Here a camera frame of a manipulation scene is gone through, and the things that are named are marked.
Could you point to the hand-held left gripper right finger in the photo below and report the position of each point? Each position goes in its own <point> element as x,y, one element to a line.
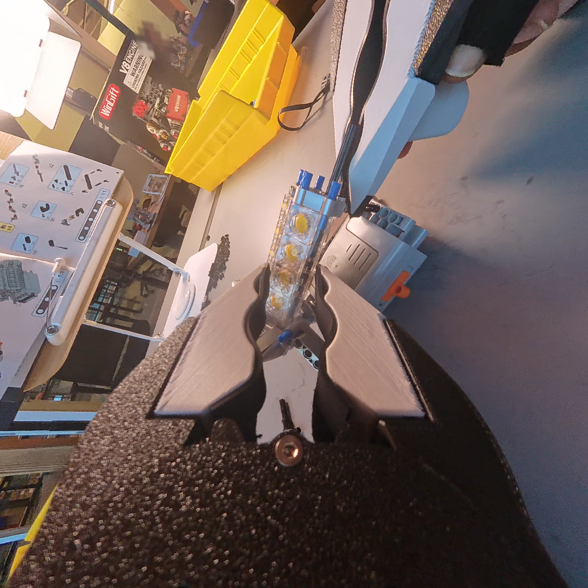
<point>377,367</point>

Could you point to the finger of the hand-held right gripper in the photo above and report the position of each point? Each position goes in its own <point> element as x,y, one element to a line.
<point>400,101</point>
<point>352,55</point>

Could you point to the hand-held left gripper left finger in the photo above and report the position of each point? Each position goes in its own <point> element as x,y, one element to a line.
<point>207,367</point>

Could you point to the grey battery box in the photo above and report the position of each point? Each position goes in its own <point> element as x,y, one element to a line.
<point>367,257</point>

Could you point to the toy engine model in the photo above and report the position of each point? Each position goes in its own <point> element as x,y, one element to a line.
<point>289,257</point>

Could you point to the person's right hand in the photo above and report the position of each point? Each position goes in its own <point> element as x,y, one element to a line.
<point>464,62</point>

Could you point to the pile of small black parts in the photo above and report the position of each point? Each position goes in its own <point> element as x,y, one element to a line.
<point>220,262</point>

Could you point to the dark printed cardboard box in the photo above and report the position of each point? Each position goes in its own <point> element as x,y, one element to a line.
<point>138,92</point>

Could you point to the instruction booklet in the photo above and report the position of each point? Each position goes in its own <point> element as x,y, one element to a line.
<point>37,211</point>

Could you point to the bright light panel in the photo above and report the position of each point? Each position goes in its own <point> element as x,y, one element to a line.
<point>28,55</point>

